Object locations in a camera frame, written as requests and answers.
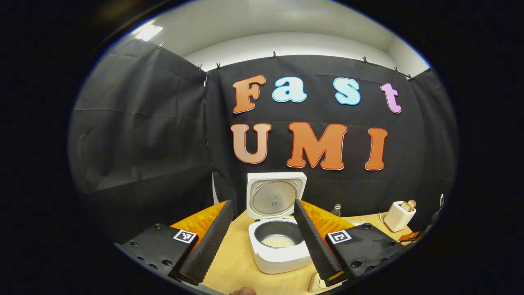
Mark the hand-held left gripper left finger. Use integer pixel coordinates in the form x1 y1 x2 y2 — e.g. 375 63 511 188
114 200 235 286

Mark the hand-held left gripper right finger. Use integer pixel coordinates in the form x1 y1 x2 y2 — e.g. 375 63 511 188
294 199 408 287

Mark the white rice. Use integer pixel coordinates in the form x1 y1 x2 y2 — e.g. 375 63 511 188
261 235 296 249

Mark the white rice cooker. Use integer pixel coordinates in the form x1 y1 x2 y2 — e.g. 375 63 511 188
246 172 314 274

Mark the white toaster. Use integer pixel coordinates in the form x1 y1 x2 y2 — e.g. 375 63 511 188
384 201 417 232

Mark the clear glass tray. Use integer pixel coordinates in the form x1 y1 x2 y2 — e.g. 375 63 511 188
308 270 341 293

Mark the dark stand pole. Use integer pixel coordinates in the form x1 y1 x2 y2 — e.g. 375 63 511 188
426 193 447 231

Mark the ceiling light panel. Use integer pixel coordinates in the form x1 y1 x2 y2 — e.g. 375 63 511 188
135 24 165 42

